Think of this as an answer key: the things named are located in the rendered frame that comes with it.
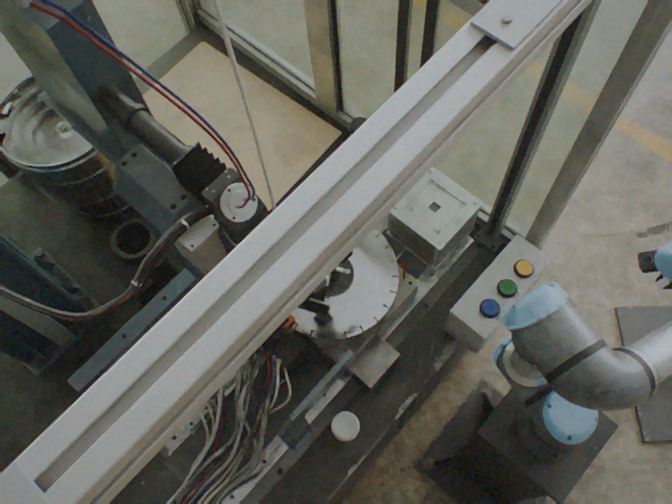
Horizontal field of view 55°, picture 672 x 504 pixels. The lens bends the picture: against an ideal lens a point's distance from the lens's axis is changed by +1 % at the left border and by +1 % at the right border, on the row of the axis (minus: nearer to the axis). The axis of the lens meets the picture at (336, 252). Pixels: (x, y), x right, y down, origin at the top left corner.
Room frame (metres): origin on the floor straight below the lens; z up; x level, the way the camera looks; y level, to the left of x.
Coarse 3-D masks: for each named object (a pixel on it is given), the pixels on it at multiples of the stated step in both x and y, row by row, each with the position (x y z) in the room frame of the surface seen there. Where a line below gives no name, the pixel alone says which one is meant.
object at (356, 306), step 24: (384, 240) 0.67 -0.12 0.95; (360, 264) 0.61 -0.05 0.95; (384, 264) 0.60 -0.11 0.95; (360, 288) 0.55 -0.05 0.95; (384, 288) 0.54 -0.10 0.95; (312, 312) 0.50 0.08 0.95; (336, 312) 0.49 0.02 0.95; (360, 312) 0.49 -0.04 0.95; (384, 312) 0.48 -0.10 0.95; (312, 336) 0.44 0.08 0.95; (336, 336) 0.44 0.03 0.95
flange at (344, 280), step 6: (342, 264) 0.61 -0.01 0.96; (348, 264) 0.61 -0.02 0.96; (336, 276) 0.58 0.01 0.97; (342, 276) 0.58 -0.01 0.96; (348, 276) 0.58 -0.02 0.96; (330, 282) 0.57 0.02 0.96; (336, 282) 0.57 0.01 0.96; (342, 282) 0.57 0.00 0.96; (348, 282) 0.56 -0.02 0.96; (324, 288) 0.56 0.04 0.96; (330, 288) 0.55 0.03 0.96; (336, 288) 0.55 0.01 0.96; (342, 288) 0.55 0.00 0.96; (330, 294) 0.54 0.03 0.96; (336, 294) 0.54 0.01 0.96
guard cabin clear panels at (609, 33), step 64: (128, 0) 1.56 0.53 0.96; (256, 0) 1.43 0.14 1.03; (384, 0) 1.07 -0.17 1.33; (640, 0) 0.70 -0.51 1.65; (0, 64) 1.29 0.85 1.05; (128, 64) 1.50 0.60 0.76; (384, 64) 1.07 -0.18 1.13; (576, 64) 0.73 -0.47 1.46; (512, 128) 0.79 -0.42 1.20; (576, 128) 0.69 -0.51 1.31
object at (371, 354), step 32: (384, 224) 0.80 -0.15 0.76; (416, 288) 0.58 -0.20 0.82; (448, 288) 0.59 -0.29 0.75; (384, 320) 0.49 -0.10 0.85; (416, 320) 0.51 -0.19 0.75; (256, 352) 0.45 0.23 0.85; (288, 352) 0.43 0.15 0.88; (352, 352) 0.38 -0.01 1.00; (384, 352) 0.42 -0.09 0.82; (256, 384) 0.39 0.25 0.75; (320, 384) 0.32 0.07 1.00; (352, 384) 0.36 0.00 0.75; (288, 416) 0.30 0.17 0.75; (320, 416) 0.29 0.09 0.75; (192, 448) 0.25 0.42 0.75; (288, 448) 0.22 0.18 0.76; (224, 480) 0.17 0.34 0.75; (256, 480) 0.16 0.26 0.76
